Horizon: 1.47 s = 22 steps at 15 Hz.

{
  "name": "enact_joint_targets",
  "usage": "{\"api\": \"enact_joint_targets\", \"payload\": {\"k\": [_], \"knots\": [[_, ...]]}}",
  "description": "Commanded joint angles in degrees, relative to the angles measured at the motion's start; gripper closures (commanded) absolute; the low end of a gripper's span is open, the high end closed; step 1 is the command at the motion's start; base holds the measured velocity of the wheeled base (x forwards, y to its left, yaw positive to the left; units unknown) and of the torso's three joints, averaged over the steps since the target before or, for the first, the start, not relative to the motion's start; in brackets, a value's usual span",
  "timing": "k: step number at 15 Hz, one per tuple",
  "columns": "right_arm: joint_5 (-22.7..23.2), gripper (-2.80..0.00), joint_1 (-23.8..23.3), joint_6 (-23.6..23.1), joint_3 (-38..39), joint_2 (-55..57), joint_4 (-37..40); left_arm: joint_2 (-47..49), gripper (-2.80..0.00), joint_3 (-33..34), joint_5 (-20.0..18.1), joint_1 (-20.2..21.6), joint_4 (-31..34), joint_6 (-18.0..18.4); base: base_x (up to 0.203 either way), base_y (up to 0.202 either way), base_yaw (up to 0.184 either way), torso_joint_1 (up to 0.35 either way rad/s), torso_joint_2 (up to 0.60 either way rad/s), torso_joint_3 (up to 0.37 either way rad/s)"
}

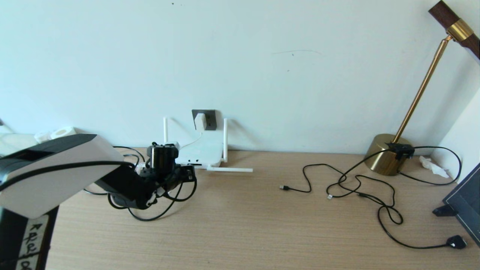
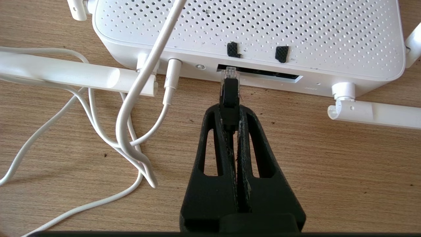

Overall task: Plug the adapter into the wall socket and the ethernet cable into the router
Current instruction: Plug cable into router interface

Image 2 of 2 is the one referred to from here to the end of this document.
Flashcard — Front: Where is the white power adapter with cord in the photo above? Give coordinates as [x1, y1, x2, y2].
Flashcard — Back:
[0, 0, 188, 236]

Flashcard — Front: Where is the black ethernet cable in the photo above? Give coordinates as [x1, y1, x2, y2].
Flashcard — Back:
[219, 66, 240, 132]

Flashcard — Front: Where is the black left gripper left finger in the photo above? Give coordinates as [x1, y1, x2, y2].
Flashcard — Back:
[180, 105, 238, 232]

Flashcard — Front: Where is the white wifi router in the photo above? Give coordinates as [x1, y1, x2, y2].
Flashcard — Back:
[0, 0, 421, 129]

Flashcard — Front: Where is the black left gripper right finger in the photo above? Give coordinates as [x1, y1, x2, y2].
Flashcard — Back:
[236, 105, 306, 232]

